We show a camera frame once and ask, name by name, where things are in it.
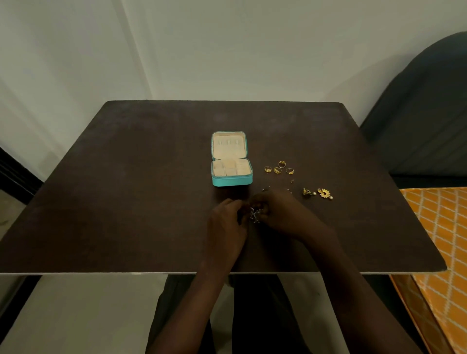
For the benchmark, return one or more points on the person's right leg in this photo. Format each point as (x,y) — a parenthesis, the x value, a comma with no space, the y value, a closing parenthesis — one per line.
(266,317)

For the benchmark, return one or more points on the pile of small jewellery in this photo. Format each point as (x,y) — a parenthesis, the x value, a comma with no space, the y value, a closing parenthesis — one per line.
(254,215)

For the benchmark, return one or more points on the person's left hand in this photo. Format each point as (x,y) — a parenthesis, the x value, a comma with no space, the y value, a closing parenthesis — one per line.
(226,233)

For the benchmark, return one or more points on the person's right forearm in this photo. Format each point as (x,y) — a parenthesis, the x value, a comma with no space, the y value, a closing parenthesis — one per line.
(365,299)

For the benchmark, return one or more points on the person's left leg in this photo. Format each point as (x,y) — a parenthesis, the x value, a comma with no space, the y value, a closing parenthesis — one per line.
(166,313)

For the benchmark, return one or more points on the person's right hand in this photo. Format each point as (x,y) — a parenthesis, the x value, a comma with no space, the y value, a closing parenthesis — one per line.
(288,215)

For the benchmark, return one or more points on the orange patterned cloth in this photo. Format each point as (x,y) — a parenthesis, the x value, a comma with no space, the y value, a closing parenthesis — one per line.
(441,244)

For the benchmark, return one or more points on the person's left forearm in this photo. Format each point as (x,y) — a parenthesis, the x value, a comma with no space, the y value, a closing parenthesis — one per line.
(186,313)

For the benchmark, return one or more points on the person's leg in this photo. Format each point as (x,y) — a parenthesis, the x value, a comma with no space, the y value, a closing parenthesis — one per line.
(266,317)
(166,313)

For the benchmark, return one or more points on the teal jewellery box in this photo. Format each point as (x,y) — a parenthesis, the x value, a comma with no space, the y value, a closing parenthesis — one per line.
(231,180)

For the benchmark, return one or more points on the black door frame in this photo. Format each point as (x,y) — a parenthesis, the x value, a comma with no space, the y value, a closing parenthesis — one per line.
(18,175)

